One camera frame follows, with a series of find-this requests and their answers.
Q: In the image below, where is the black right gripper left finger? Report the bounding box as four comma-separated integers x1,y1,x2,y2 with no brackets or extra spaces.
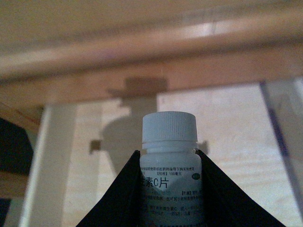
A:
77,150,141,227

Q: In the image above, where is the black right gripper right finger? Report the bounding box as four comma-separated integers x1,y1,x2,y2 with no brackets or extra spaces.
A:
196,150,282,227

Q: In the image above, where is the white medicine bottle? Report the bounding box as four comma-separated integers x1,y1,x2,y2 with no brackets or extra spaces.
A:
140,111,206,227

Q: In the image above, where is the wooden drawer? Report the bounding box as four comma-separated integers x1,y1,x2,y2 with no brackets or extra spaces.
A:
4,84,303,227

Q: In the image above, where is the wooden nightstand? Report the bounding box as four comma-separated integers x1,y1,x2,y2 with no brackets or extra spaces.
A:
0,0,303,132

